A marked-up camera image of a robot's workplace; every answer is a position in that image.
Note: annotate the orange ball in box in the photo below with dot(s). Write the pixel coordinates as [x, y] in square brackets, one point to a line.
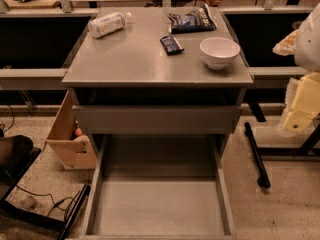
[78, 132]

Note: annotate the grey drawer cabinet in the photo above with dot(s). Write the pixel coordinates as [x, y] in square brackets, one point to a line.
[131, 68]

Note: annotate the brown cardboard box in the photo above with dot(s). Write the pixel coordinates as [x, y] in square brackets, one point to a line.
[73, 152]

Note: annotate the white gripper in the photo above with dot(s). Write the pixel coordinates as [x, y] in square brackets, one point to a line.
[308, 47]

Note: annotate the open grey middle drawer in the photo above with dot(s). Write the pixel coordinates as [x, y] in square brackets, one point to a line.
[158, 188]

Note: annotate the white plastic bottle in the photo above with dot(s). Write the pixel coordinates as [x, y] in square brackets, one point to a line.
[109, 23]

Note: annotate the grey top drawer front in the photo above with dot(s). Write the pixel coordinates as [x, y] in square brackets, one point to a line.
[157, 119]

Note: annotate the dark blue chip bag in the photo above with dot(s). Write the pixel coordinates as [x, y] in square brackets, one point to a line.
[198, 20]

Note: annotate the black metal stand leg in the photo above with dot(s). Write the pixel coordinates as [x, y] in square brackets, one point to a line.
[263, 180]

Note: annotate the white ceramic bowl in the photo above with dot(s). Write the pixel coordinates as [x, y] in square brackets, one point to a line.
[218, 52]

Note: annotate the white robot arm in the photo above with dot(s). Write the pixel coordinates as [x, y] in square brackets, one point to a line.
[307, 46]

